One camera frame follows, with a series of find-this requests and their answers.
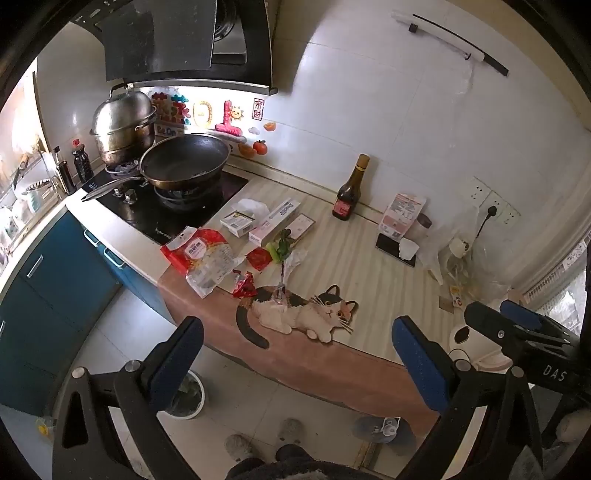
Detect black phone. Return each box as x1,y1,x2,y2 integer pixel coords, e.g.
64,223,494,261
375,233,419,268

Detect white round appliance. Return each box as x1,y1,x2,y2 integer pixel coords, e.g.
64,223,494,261
445,323,513,372

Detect white wall socket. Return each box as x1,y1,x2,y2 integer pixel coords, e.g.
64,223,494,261
469,178,494,202
485,191,520,227

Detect hanging clear plastic bag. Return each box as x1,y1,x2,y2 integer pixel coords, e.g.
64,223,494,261
455,58,481,95

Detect red white snack bag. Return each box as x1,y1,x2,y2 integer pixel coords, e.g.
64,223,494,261
160,226,245,298

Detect dark glass bottle gold cap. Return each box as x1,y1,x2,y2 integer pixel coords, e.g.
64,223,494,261
331,154,371,222

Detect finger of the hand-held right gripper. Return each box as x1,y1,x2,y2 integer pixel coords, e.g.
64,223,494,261
500,299,578,344
464,302,550,360

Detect black plug with cable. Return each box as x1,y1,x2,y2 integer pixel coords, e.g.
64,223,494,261
473,205,499,243

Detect long white pink box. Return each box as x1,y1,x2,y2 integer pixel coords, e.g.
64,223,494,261
248,199,302,247

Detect red wrapper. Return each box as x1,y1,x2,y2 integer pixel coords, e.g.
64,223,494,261
231,271,258,300
245,247,273,271

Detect steel steamer pot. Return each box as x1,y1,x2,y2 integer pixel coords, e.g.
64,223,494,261
89,83,158,166

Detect grey fuzzy slipper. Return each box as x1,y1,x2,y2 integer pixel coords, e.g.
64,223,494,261
225,434,259,462
277,418,304,446

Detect dark wok with steel handle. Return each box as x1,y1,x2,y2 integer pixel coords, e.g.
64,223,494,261
82,134,232,201

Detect blue kitchen cabinet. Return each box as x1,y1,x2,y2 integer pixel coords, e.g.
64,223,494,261
0,205,123,416
83,226,178,333

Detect grey blue slipper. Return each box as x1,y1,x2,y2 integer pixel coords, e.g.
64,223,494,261
353,415,416,446

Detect black range hood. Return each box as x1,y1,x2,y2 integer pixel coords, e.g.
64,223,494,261
69,0,280,95

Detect white trash bin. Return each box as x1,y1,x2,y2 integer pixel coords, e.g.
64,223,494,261
164,369,206,420

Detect person's right forearm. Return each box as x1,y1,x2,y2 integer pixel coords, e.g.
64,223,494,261
555,410,591,445

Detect window with grille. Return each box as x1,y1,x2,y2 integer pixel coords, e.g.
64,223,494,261
522,240,591,333

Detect red white printed packet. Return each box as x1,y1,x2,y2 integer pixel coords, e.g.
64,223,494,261
378,193,428,240

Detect white crumpled tissue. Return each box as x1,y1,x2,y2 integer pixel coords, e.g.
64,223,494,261
398,237,421,264

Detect person's black trousers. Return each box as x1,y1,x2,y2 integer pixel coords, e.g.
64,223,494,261
226,444,370,480

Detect dark sauce bottle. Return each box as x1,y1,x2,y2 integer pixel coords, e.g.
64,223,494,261
53,147,78,195
71,138,94,184

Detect dish rack with dishes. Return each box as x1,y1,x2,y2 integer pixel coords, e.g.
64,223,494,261
0,152,65,259

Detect black white wall rail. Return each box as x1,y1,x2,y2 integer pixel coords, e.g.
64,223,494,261
392,10,509,78

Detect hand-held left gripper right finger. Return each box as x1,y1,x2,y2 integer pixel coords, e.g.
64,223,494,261
392,316,546,480

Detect clear plastic wrapper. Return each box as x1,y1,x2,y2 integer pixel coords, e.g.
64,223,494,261
270,249,310,308

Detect white crumpled paper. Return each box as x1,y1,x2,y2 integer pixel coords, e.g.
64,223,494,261
235,198,271,220

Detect cat print table cloth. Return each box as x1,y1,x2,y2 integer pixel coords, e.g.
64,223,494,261
157,175,467,437

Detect small white box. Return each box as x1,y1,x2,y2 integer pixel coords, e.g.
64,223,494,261
219,210,254,238

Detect green vegetable scrap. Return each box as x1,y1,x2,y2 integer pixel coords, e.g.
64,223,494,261
265,228,296,264

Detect colourful wall stickers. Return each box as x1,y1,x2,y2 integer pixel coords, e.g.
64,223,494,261
150,90,278,160

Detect brown bordered white box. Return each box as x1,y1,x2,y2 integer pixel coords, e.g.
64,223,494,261
284,213,318,241

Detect black glass gas stove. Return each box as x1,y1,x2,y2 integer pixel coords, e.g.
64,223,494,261
85,164,250,245

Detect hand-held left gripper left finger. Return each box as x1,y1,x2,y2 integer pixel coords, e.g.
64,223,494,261
52,316,206,480

